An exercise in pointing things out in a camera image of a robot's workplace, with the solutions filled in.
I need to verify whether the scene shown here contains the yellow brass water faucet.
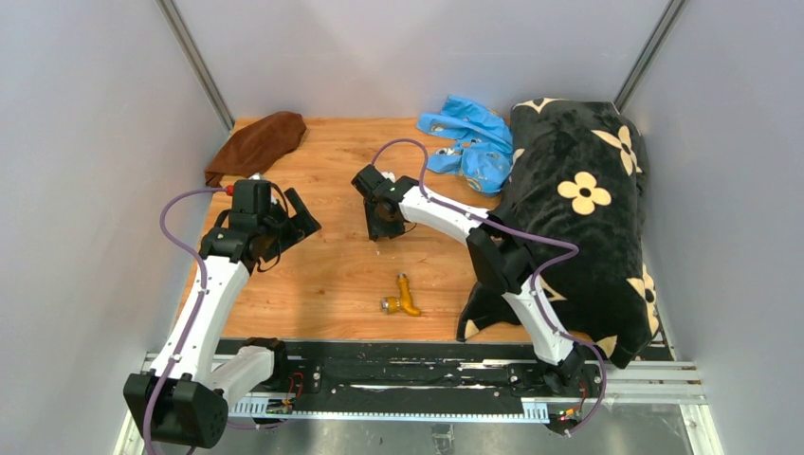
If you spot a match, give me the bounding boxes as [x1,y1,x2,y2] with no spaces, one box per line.
[379,273,422,317]

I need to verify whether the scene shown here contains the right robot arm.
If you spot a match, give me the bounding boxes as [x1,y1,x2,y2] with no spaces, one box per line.
[352,165,584,395]

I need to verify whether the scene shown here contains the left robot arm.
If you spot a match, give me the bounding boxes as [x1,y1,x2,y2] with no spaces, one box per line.
[123,177,321,454]

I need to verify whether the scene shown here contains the brown cloth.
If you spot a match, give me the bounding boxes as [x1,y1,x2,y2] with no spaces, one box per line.
[204,111,307,188]

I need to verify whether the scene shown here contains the blue plastic bag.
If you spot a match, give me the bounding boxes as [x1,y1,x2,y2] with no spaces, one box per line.
[416,96,514,196]

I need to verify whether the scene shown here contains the black floral blanket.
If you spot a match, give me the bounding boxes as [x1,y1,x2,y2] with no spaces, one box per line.
[457,97,662,371]

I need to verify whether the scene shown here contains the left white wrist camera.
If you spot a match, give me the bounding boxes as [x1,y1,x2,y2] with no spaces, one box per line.
[247,176,278,207]

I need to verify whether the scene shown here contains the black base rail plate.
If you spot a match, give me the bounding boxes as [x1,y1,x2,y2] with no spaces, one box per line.
[213,338,673,434]

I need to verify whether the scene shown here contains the aluminium frame rail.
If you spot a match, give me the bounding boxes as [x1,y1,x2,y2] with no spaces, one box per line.
[125,353,708,423]

